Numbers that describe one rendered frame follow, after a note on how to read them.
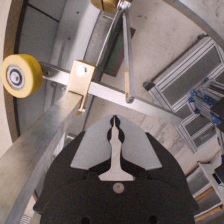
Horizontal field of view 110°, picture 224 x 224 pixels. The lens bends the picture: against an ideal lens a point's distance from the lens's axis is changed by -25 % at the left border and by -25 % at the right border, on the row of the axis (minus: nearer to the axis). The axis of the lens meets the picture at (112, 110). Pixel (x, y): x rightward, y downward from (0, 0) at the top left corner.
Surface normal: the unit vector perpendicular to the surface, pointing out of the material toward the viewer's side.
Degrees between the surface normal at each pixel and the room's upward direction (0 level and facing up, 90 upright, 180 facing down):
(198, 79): 0
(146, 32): 0
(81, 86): 0
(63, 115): 90
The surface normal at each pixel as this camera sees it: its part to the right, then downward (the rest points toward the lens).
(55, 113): 0.37, -0.82
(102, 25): 0.00, 0.47
